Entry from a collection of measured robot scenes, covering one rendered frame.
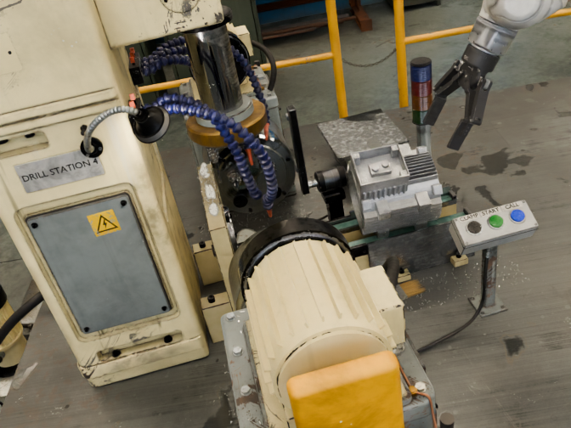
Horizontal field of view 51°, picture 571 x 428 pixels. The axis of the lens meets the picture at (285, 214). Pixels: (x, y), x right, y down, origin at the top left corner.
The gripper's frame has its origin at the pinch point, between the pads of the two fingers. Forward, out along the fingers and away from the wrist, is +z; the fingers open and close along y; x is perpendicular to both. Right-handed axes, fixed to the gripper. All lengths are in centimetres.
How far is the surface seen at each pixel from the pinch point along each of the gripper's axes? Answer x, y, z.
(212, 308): -40, 8, 55
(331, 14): 48, -226, 16
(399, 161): -3.9, -4.4, 11.5
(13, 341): -84, -46, 125
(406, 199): -0.5, 0.8, 18.5
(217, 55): -55, -2, -2
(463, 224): 2.1, 20.5, 12.4
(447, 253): 18.0, 2.0, 30.6
